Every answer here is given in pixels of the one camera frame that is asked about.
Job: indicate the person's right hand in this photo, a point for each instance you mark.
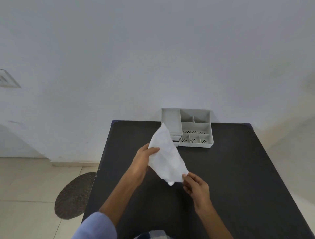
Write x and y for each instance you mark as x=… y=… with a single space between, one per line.
x=198 y=189

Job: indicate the person's left hand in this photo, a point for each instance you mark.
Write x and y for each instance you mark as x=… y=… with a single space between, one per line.
x=140 y=163

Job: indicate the person's left thumb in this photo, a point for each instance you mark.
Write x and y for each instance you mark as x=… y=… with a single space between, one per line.
x=153 y=151

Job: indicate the person's right thumb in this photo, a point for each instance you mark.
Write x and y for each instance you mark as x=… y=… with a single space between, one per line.
x=191 y=175

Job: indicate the white cloth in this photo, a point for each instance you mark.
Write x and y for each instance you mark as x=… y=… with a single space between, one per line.
x=167 y=157

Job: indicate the person's right forearm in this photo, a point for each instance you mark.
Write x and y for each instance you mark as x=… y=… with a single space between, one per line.
x=213 y=222

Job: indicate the person's left forearm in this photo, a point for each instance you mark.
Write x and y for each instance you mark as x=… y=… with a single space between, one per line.
x=117 y=200

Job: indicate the black table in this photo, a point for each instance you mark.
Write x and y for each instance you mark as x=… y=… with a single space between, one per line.
x=221 y=187

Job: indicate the white plastic organizer tray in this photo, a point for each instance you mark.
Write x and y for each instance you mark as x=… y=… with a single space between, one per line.
x=190 y=128

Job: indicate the brown woven floor mat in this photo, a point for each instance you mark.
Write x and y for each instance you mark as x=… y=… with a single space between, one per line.
x=73 y=197

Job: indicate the light blue shirt sleeve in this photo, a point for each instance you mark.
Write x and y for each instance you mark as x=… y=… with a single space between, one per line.
x=97 y=227

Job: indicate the white wall vent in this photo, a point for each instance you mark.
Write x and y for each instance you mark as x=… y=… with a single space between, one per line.
x=7 y=79

